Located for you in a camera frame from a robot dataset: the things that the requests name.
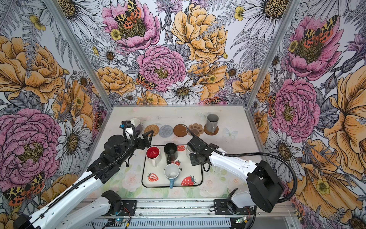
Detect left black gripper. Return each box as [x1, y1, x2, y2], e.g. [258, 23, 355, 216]
[116, 129, 154, 165]

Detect white mug purple handle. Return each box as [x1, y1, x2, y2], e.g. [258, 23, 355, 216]
[130, 118, 143, 135]

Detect woven rattan coaster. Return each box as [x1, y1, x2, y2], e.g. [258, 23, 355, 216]
[144, 125, 160, 136]

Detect matte brown wooden coaster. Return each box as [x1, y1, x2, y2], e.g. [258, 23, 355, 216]
[203, 125, 219, 136]

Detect cork paw print coaster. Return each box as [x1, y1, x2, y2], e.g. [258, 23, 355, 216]
[188, 123, 204, 136]

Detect grey crochet coaster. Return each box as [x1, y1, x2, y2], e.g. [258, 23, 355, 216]
[159, 125, 173, 138]

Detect glossy brown wooden coaster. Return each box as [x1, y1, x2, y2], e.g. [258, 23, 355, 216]
[173, 124, 188, 137]

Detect grey mug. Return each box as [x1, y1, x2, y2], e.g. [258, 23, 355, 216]
[206, 114, 219, 134]

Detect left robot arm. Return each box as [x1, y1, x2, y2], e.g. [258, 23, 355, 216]
[13, 131, 153, 229]

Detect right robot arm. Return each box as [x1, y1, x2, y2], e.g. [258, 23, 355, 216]
[187, 130, 285, 214]

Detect red interior mug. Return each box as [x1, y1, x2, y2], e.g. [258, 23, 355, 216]
[146, 146, 162, 167]

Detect white tray with strawberries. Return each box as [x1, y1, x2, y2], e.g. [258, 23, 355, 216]
[142, 145, 204, 189]

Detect black mug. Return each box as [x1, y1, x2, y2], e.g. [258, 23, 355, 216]
[164, 143, 178, 165]

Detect right small circuit board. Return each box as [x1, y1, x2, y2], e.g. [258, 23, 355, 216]
[235, 216, 248, 224]

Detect green circuit board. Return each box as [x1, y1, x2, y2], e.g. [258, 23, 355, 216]
[105, 219, 130, 227]

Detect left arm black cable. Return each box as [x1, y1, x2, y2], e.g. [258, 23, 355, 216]
[28, 123, 136, 218]

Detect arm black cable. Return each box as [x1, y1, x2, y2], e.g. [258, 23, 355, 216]
[211, 148, 298, 229]
[28, 123, 136, 218]

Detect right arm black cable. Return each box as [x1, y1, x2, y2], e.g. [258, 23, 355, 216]
[211, 148, 298, 229]

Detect white mug blue handle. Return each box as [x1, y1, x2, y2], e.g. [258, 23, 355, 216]
[165, 163, 180, 189]

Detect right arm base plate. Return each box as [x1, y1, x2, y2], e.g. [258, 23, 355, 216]
[213, 199, 254, 216]

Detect aluminium front rail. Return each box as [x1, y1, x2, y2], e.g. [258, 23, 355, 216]
[132, 198, 295, 219]

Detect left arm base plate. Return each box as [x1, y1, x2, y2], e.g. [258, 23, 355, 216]
[108, 200, 137, 216]

